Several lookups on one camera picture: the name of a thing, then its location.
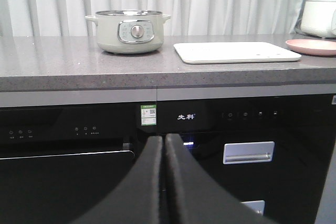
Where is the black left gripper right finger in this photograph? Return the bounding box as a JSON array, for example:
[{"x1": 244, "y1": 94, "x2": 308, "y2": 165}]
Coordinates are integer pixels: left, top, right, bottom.
[{"x1": 165, "y1": 133, "x2": 273, "y2": 223}]

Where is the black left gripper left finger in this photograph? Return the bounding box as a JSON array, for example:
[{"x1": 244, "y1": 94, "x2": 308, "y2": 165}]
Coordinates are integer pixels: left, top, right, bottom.
[{"x1": 73, "y1": 136, "x2": 163, "y2": 223}]

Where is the cream bear serving tray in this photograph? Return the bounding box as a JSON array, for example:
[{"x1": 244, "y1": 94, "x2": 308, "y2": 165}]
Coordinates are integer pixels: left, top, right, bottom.
[{"x1": 174, "y1": 42, "x2": 301, "y2": 64}]

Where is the pink round plate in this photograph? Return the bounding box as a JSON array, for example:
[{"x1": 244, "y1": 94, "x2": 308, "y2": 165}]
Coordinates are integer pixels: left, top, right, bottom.
[{"x1": 286, "y1": 39, "x2": 335, "y2": 56}]

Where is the black built-in dishwasher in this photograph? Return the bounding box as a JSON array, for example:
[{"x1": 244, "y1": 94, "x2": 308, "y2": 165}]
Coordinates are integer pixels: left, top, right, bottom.
[{"x1": 1, "y1": 102, "x2": 156, "y2": 223}]

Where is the green energy label sticker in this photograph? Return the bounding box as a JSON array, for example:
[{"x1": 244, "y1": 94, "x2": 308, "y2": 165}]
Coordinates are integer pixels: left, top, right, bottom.
[{"x1": 140, "y1": 104, "x2": 156, "y2": 126}]

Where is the black disinfection cabinet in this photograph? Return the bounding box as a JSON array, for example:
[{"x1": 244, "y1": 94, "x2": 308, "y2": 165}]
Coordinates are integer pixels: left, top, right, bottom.
[{"x1": 157, "y1": 94, "x2": 335, "y2": 223}]

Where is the white rice cooker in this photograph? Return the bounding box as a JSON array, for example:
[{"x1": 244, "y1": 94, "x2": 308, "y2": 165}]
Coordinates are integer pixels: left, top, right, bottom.
[{"x1": 300, "y1": 0, "x2": 335, "y2": 38}]

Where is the lower silver drawer handle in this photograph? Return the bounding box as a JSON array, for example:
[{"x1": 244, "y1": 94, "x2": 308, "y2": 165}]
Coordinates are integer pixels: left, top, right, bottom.
[{"x1": 241, "y1": 200, "x2": 265, "y2": 215}]

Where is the silver drawer handle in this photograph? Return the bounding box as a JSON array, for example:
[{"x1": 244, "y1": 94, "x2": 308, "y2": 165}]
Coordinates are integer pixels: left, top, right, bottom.
[
  {"x1": 241, "y1": 200, "x2": 265, "y2": 215},
  {"x1": 223, "y1": 141, "x2": 275, "y2": 165}
]

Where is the upper silver drawer handle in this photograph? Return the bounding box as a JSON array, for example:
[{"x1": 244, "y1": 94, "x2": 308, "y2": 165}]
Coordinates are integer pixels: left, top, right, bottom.
[{"x1": 223, "y1": 141, "x2": 275, "y2": 165}]

